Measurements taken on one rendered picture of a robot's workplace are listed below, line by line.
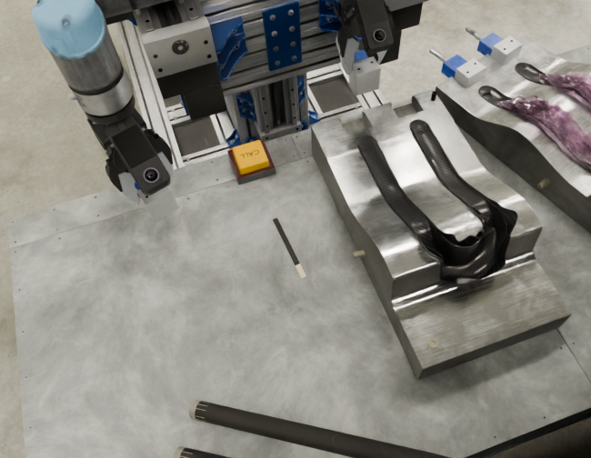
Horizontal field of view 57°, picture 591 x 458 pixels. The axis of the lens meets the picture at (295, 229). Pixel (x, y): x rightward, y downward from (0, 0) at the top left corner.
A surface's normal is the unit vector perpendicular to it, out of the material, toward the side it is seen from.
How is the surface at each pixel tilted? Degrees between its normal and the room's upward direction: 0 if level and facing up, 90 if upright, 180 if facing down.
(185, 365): 0
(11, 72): 0
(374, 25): 32
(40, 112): 0
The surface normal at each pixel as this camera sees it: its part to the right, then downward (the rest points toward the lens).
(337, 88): -0.05, -0.52
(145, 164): 0.19, -0.10
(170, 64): 0.33, 0.80
